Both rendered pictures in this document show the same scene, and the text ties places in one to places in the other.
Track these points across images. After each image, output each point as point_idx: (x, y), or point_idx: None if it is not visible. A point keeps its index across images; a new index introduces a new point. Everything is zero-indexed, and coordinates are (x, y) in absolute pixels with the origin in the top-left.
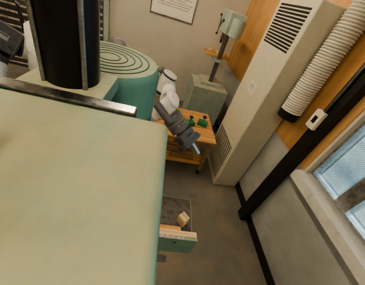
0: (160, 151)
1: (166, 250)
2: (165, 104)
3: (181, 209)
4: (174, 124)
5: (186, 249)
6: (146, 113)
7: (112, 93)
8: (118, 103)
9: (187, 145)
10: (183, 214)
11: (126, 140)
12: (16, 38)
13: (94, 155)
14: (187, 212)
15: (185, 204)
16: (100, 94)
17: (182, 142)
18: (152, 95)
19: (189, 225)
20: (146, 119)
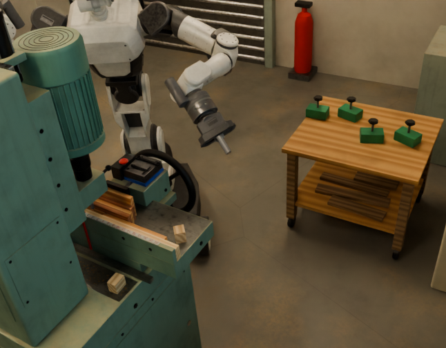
0: (1, 79)
1: (150, 265)
2: (181, 80)
3: (190, 227)
4: (189, 106)
5: (170, 268)
6: (65, 76)
7: (17, 61)
8: (6, 64)
9: (206, 136)
10: (180, 226)
11: None
12: (59, 21)
13: None
14: (197, 232)
15: (200, 224)
16: (4, 61)
17: (200, 132)
18: (66, 63)
19: (188, 244)
20: (66, 81)
